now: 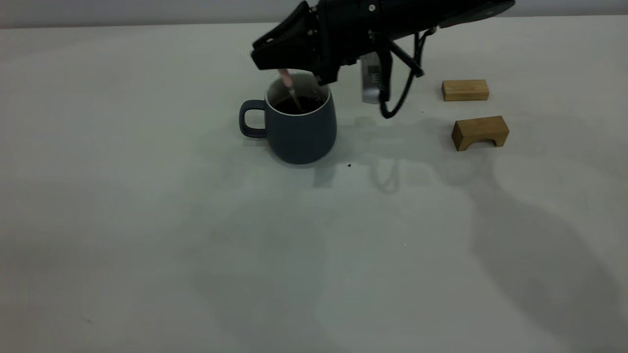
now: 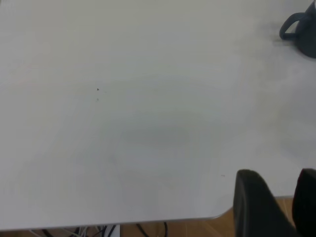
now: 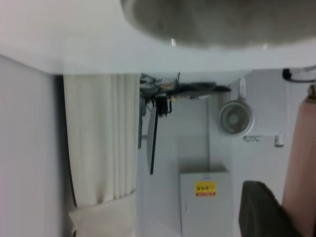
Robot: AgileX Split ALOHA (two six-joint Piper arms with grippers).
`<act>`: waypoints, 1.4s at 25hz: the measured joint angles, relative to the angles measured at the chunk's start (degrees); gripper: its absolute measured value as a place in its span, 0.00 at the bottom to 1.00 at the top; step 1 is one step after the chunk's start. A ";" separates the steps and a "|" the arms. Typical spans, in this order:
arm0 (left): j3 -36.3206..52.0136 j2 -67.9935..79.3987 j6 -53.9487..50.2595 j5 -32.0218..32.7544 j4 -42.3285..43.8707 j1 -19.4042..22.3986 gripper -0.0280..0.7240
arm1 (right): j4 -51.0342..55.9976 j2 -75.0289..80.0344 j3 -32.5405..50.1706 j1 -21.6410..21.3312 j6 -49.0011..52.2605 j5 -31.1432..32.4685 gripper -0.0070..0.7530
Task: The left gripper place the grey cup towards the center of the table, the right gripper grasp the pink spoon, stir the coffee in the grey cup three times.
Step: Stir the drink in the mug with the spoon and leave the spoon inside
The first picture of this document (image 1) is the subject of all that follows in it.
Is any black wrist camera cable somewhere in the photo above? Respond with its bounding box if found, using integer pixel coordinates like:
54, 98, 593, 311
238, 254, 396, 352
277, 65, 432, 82
379, 28, 437, 119

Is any dark coffee liquid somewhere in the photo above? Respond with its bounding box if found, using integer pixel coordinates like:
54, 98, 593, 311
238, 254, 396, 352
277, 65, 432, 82
274, 96, 322, 115

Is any pink handled grey spoon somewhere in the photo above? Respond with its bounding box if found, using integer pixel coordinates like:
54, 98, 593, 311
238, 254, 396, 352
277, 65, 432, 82
279, 69, 302, 111

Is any arched wooden block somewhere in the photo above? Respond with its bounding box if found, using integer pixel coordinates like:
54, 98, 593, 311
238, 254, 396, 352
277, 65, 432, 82
452, 116, 510, 151

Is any dark grey ceramic mug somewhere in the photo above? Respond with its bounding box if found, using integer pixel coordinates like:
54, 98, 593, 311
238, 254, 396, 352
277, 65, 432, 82
239, 73, 338, 165

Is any flat rectangular wooden block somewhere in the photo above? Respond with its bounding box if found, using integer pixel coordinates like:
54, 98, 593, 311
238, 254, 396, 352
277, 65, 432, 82
441, 79, 490, 102

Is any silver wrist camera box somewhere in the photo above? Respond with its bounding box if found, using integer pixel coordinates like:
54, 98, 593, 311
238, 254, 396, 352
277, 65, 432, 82
361, 53, 384, 104

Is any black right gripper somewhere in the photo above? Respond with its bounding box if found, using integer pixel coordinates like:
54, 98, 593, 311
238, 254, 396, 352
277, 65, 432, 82
251, 0, 393, 86

